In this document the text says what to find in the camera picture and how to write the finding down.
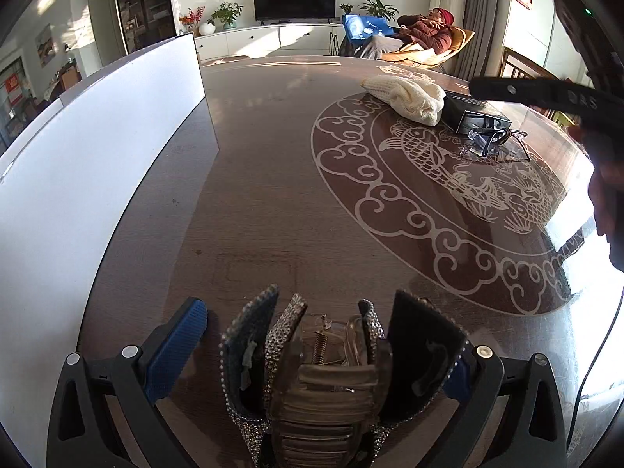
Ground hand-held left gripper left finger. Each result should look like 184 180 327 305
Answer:
46 297 208 468

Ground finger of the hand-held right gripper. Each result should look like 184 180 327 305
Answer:
469 75 600 110

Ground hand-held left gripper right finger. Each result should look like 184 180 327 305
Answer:
424 345 569 468

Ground rhinestone bow hair claw clip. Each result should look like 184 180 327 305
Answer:
219 284 471 468

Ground person's right hand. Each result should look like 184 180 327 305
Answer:
587 166 624 271

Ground wooden chair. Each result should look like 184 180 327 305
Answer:
501 46 557 82

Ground black flat box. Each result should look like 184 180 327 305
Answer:
441 92 512 135

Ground black-rimmed eyeglasses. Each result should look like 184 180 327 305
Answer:
458 124 533 163

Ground tan recliner chair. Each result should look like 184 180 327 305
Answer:
380 29 477 70

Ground grey curtain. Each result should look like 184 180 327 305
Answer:
431 0 514 82

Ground cream knit hat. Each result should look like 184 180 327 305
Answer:
390 80 447 128

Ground white knit hat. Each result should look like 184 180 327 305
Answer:
362 75 415 108

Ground tall leafy potted plant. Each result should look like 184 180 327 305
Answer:
358 0 399 21

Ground blue bag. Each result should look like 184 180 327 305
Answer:
342 14 395 41

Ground white partition board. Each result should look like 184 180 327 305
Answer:
0 34 221 468

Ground black television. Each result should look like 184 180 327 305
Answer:
252 0 337 24

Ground white television cabinet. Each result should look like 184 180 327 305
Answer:
195 23 345 62

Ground red door poster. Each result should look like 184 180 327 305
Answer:
4 71 23 106

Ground green potted plant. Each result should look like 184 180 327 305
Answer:
211 2 244 30

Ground red flower bouquet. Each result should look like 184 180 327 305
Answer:
178 7 206 36

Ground glass display cabinet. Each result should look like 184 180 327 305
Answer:
113 0 177 55

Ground black cable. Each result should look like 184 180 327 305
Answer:
568 297 624 452

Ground wall painting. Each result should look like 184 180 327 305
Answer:
36 24 55 65

